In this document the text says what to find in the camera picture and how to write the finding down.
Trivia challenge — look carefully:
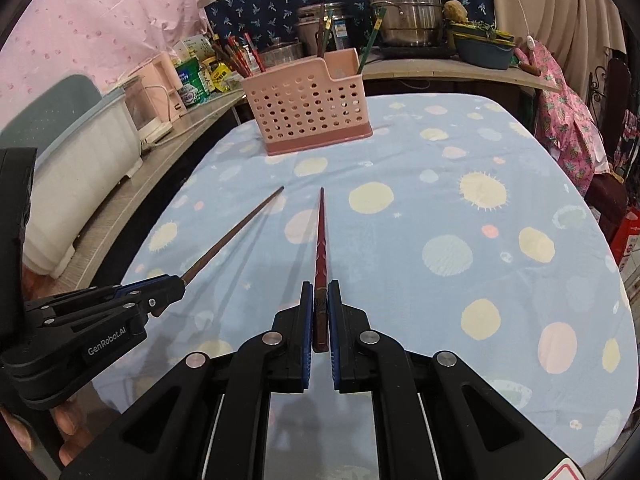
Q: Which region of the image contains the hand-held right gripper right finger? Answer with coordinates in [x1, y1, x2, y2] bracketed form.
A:
[327, 280, 573, 480]

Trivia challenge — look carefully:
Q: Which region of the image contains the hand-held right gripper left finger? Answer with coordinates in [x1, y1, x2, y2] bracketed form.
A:
[59, 281, 314, 480]

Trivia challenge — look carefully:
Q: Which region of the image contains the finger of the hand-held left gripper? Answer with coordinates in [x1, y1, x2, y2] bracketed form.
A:
[45, 277, 187, 334]
[27, 275, 179, 318]

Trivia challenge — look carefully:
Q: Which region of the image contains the brown chopstick gold band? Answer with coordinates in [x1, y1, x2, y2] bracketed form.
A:
[180, 186, 286, 283]

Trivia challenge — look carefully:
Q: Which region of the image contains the pink perforated utensil basket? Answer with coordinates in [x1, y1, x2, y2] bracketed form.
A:
[240, 47, 375, 157]

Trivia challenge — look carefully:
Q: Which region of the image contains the person's left hand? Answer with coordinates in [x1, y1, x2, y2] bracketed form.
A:
[0, 379, 108, 468]

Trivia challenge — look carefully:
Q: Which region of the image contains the white tub teal rim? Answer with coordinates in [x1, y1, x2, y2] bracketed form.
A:
[0, 74, 143, 281]

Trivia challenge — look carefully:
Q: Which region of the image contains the grey side counter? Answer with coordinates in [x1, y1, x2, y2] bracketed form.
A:
[75, 90, 251, 286]

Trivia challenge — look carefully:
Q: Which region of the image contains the blue dotted tablecloth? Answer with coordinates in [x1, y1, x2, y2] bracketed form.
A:
[90, 91, 632, 480]

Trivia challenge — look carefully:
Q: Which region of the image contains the cream kitchen appliance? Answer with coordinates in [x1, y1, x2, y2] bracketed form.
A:
[122, 52, 182, 144]

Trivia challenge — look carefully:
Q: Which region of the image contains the green white can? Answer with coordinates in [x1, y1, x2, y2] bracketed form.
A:
[177, 56, 212, 108]

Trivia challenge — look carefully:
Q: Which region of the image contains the yellow packet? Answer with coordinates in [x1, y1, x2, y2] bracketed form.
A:
[207, 59, 236, 93]

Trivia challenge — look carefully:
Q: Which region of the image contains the white green carton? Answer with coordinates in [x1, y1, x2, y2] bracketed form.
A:
[172, 37, 213, 63]

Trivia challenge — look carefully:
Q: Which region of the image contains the pink dotted curtain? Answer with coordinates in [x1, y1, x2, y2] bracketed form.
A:
[0, 0, 226, 126]

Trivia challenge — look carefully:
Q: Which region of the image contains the glass lidded steel pot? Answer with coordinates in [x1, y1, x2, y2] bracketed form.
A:
[260, 37, 306, 68]

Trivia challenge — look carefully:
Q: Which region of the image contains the wooden shelf board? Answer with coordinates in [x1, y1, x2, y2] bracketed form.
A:
[360, 57, 563, 93]

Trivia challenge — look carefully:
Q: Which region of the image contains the black induction cooker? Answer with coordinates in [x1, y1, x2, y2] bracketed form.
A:
[377, 45, 458, 62]

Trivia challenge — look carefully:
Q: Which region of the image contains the green stick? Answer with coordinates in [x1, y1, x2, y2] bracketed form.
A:
[357, 7, 388, 75]

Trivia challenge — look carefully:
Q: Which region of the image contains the red box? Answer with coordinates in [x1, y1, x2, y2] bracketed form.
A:
[607, 210, 640, 272]

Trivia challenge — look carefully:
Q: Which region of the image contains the steel pot blue label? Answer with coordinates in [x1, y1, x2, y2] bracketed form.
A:
[295, 2, 358, 58]

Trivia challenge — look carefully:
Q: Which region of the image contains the pink floral cloth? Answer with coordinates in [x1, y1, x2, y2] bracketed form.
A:
[530, 40, 608, 196]

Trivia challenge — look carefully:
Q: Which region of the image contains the blue plastic basin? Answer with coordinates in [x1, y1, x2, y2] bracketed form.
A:
[454, 35, 516, 70]

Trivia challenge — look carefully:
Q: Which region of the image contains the green yellow plastic tray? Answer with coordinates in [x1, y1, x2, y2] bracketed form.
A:
[447, 20, 516, 48]

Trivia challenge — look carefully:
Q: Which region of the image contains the large steel steamer pot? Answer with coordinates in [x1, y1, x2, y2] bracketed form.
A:
[365, 0, 451, 48]

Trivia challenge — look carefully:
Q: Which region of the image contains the dark metal chair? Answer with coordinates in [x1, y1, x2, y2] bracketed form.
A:
[590, 55, 632, 171]

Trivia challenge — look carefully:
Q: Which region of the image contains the beige curtain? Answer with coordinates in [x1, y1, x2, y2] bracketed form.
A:
[487, 0, 626, 61]

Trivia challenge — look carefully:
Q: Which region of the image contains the wooden handled tool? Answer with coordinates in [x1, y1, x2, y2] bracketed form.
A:
[515, 50, 544, 77]

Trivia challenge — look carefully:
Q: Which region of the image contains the white cord switch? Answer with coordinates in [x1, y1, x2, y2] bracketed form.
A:
[505, 0, 538, 53]

